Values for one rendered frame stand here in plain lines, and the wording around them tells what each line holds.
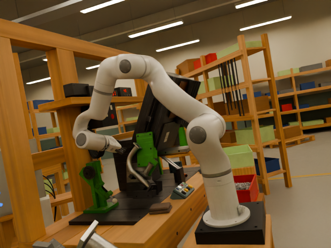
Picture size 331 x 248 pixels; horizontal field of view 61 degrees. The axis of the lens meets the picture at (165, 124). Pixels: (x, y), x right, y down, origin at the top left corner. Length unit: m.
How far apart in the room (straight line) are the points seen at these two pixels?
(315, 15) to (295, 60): 1.52
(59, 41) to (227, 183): 1.26
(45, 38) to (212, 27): 9.59
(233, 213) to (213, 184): 0.14
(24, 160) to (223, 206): 0.93
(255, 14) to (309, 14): 1.69
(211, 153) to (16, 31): 1.13
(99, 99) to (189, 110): 0.42
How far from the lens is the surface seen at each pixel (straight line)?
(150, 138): 1.74
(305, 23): 11.04
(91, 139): 1.36
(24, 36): 1.67
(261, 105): 4.43
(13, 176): 1.50
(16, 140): 1.48
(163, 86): 1.12
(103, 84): 1.28
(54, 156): 1.74
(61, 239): 1.45
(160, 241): 1.26
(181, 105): 1.11
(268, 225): 1.27
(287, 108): 10.12
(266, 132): 4.46
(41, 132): 7.01
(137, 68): 1.12
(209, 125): 1.02
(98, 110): 1.32
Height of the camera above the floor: 1.35
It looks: 1 degrees down
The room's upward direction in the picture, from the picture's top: 10 degrees counter-clockwise
